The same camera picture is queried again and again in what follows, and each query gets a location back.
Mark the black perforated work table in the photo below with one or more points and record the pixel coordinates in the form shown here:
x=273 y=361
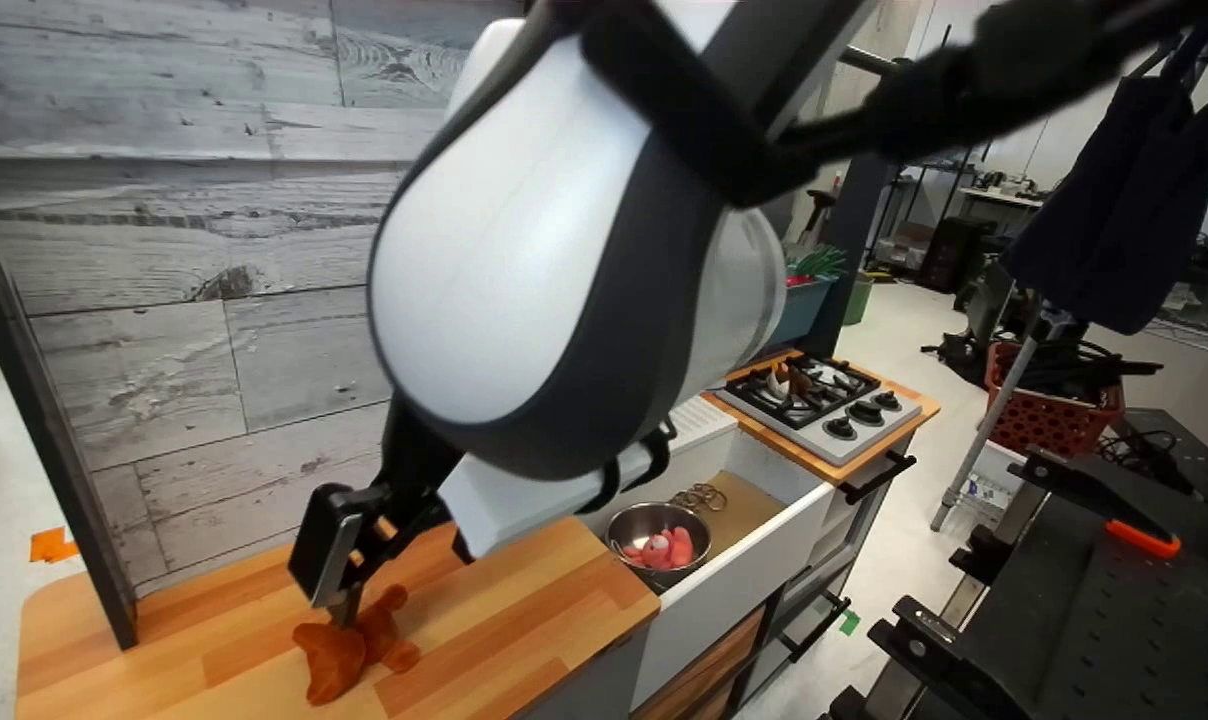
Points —
x=1111 y=627

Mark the pink teddy bear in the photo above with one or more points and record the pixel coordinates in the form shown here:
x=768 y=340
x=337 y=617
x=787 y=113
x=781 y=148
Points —
x=664 y=545

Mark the small brown toy figure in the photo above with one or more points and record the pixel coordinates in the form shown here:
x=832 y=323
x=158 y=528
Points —
x=791 y=381

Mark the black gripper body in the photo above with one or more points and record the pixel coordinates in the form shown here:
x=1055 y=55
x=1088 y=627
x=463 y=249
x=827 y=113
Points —
x=417 y=466

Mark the green floor tape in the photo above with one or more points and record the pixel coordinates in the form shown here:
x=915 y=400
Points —
x=848 y=622

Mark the white toy sink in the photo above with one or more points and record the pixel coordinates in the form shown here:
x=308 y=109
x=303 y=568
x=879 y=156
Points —
x=750 y=560

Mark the grey kitchen cabinet base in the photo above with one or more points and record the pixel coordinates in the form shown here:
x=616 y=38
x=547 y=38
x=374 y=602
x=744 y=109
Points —
x=818 y=587

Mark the grey toy stove top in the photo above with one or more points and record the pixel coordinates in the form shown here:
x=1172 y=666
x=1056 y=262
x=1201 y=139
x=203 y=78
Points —
x=800 y=434

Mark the grey stand pole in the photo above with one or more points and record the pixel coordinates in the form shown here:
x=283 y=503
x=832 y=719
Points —
x=996 y=414

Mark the black hanging bag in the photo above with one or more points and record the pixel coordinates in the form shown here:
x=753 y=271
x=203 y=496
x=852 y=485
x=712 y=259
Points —
x=1127 y=226

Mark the shiny metal pot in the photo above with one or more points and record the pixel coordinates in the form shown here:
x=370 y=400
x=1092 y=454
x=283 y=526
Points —
x=629 y=526

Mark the grey wood-pattern back panel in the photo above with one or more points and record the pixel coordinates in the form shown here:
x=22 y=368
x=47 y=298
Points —
x=164 y=267

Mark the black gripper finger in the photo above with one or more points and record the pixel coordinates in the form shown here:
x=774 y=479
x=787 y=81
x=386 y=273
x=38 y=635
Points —
x=370 y=572
x=323 y=545

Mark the black kitchen frame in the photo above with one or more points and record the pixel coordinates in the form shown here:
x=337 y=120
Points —
x=858 y=242

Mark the black side frame bar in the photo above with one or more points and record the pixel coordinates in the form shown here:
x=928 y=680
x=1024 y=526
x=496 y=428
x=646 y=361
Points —
x=47 y=414

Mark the red mesh crate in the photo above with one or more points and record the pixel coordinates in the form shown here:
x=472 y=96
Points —
x=1049 y=420

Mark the red toy radish with leaves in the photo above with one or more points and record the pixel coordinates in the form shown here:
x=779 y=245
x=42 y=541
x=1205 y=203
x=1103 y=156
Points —
x=821 y=267

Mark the teal planter box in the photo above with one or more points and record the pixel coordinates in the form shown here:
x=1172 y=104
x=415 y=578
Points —
x=805 y=312

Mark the large black stove knob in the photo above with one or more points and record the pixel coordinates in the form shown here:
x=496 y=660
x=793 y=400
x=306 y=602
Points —
x=868 y=414

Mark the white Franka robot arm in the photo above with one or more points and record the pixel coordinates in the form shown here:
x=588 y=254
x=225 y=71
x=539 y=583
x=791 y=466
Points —
x=526 y=242

